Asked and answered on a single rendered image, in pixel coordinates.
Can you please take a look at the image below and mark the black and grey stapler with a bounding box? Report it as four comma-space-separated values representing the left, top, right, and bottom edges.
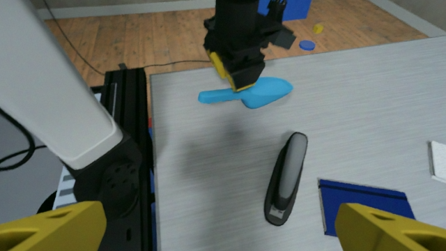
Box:
263, 132, 307, 227

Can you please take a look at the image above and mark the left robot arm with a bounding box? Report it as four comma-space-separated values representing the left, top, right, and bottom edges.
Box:
0, 0, 296, 251

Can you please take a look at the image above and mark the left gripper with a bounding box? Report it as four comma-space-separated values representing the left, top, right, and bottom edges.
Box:
202, 0, 268, 93

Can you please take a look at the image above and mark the blue scoop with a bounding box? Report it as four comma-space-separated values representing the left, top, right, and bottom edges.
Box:
197, 77, 293, 109

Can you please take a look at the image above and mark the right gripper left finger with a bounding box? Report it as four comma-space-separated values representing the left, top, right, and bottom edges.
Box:
0, 201, 107, 251

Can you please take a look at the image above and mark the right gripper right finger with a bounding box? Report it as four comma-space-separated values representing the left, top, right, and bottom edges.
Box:
334, 203, 446, 251

